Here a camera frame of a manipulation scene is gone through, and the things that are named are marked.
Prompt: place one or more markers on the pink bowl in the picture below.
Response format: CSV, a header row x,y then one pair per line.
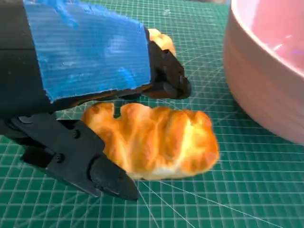
x,y
261,71

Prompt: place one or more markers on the green cutting mat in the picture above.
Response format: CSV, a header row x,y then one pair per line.
x,y
237,190

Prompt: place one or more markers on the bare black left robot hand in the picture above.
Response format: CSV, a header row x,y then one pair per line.
x,y
90,54

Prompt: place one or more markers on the rectangular toy bread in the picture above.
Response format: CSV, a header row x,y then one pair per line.
x,y
161,137

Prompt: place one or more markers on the round toy bread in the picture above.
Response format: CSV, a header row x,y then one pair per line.
x,y
164,40

